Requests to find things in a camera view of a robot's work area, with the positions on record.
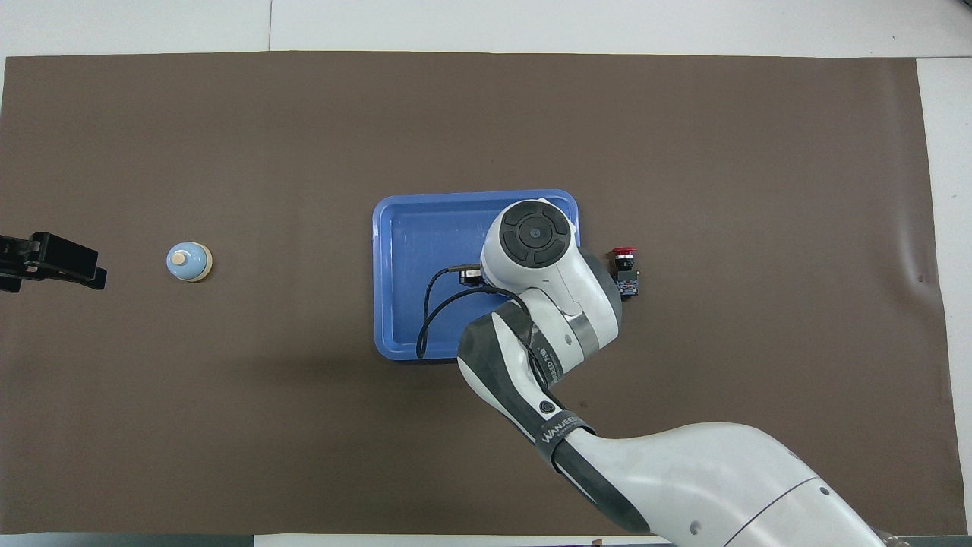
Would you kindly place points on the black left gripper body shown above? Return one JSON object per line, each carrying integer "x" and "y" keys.
{"x": 17, "y": 257}

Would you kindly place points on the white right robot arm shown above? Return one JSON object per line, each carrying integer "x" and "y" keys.
{"x": 683, "y": 471}

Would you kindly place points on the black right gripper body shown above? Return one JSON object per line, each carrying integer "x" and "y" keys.
{"x": 471, "y": 278}

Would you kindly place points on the blue plastic tray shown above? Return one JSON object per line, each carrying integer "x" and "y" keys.
{"x": 410, "y": 243}

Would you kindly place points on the brown table mat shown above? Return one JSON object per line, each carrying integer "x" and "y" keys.
{"x": 228, "y": 425}

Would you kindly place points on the red push button switch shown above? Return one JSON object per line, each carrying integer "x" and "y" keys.
{"x": 626, "y": 252}

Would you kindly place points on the light blue service bell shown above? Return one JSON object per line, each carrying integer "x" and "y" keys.
{"x": 188, "y": 262}

